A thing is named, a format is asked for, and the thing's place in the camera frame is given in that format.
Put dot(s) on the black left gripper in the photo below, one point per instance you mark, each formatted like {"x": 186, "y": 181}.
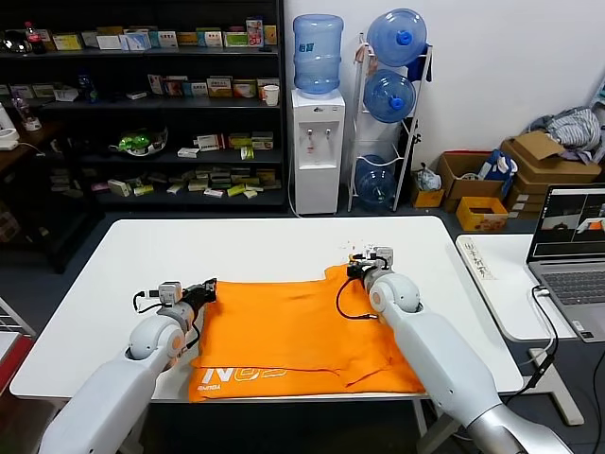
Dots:
{"x": 198, "y": 294}

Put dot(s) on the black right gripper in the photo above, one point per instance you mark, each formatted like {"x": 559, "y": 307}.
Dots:
{"x": 361, "y": 270}

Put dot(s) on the orange t-shirt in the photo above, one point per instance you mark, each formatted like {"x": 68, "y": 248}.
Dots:
{"x": 283, "y": 331}

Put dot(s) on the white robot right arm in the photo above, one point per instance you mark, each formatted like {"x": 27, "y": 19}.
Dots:
{"x": 435, "y": 345}

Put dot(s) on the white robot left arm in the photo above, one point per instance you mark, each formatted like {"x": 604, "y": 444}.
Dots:
{"x": 108, "y": 392}

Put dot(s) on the pile of grey clothes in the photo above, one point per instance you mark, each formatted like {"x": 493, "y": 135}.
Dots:
{"x": 572, "y": 126}

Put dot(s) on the scattered small crumbs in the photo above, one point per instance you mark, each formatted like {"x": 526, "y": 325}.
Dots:
{"x": 353, "y": 245}

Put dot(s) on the white and pink box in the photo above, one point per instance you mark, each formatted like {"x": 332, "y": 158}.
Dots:
{"x": 213, "y": 192}

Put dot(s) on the lime green box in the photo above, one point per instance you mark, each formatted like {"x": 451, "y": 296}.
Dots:
{"x": 143, "y": 190}
{"x": 237, "y": 191}

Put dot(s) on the small yellow box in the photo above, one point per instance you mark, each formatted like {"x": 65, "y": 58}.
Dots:
{"x": 427, "y": 197}

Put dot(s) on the white water dispenser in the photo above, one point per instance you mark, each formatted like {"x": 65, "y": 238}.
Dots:
{"x": 316, "y": 178}

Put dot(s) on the small white box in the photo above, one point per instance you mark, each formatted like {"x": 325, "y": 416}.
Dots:
{"x": 174, "y": 189}

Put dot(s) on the crumpled plastic bag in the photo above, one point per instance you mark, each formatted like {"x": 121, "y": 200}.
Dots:
{"x": 427, "y": 178}

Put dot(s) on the large yellow box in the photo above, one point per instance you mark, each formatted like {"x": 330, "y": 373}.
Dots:
{"x": 482, "y": 218}

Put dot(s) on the white box yellow edge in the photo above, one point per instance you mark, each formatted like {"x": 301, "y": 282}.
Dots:
{"x": 119, "y": 187}

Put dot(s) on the flat white box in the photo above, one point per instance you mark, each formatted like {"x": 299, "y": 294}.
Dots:
{"x": 188, "y": 152}
{"x": 136, "y": 95}

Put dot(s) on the small green box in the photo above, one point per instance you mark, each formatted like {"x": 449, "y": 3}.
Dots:
{"x": 247, "y": 153}

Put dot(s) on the open brown cardboard box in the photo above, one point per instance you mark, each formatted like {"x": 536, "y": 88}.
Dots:
{"x": 468, "y": 183}

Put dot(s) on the black clamp stand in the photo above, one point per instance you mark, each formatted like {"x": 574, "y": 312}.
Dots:
{"x": 413, "y": 140}

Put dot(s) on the red and white box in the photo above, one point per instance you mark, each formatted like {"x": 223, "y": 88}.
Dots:
{"x": 210, "y": 142}

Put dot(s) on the green and yellow box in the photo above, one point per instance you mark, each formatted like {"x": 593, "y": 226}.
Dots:
{"x": 239, "y": 139}

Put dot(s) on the bowl with green items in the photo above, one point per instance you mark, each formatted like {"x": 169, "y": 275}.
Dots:
{"x": 137, "y": 143}

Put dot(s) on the blue and white bag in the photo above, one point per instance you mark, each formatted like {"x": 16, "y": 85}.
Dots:
{"x": 496, "y": 166}

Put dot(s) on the stacked flat cardboard boxes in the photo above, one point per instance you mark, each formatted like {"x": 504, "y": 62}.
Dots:
{"x": 524, "y": 199}

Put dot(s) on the black shelf unit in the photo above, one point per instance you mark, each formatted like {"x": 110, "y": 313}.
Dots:
{"x": 189, "y": 105}

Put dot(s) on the white paper cup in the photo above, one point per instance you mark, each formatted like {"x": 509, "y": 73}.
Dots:
{"x": 271, "y": 95}

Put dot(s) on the white box red print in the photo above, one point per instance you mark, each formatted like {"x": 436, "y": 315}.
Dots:
{"x": 199, "y": 90}

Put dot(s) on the orange and white box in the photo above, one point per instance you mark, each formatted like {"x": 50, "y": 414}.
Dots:
{"x": 219, "y": 87}

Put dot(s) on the red and yellow box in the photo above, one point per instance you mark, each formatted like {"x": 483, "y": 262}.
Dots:
{"x": 244, "y": 89}

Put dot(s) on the red and orange box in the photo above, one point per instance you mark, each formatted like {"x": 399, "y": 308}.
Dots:
{"x": 174, "y": 87}

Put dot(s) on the white box blue stripe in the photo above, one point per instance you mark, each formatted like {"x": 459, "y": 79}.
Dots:
{"x": 155, "y": 85}

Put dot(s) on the red and white cart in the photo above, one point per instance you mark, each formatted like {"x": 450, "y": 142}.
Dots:
{"x": 14, "y": 358}

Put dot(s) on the blue hanging cloth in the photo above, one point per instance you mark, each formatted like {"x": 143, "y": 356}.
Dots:
{"x": 417, "y": 67}

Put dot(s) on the blue water jug with sticker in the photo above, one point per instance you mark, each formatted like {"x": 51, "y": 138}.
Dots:
{"x": 317, "y": 60}

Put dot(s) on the beige hanging cloth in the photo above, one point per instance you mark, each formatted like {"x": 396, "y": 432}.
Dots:
{"x": 361, "y": 55}

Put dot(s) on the grey laptop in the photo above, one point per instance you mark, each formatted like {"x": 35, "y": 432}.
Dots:
{"x": 576, "y": 283}

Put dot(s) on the cardboard box with open flap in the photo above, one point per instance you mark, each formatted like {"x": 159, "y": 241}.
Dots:
{"x": 553, "y": 169}

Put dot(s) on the blue bottle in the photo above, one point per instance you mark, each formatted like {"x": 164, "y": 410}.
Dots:
{"x": 88, "y": 89}

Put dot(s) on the white open box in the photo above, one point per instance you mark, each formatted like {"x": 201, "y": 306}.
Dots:
{"x": 66, "y": 93}

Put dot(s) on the purple bottle white base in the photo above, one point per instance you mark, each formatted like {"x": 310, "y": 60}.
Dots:
{"x": 30, "y": 122}

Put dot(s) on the light green box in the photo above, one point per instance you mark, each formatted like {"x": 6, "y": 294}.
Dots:
{"x": 235, "y": 40}

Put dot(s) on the white kitchen appliance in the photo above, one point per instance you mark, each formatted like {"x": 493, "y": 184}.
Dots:
{"x": 7, "y": 138}

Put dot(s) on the blue and white box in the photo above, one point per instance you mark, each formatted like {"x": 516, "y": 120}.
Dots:
{"x": 138, "y": 41}

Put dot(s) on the tall pink colourful box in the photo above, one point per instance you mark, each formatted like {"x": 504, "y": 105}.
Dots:
{"x": 254, "y": 33}

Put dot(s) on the pale green box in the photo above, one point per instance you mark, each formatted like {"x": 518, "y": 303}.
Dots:
{"x": 44, "y": 90}
{"x": 22, "y": 91}

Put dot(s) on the plain white box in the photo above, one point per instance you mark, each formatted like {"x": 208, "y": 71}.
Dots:
{"x": 110, "y": 42}

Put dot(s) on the pale green plastic item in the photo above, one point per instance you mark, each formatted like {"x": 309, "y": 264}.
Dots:
{"x": 600, "y": 100}

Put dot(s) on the cola bottle red cap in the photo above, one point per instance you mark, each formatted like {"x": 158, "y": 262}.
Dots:
{"x": 34, "y": 41}

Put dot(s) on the shiny dark round object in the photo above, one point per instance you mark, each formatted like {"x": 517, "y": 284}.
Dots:
{"x": 14, "y": 45}

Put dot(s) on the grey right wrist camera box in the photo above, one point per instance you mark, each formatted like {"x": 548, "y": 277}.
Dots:
{"x": 384, "y": 255}

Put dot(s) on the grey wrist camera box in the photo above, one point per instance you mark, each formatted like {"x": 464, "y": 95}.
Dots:
{"x": 170, "y": 293}
{"x": 384, "y": 255}

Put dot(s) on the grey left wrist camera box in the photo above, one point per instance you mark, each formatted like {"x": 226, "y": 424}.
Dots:
{"x": 170, "y": 293}

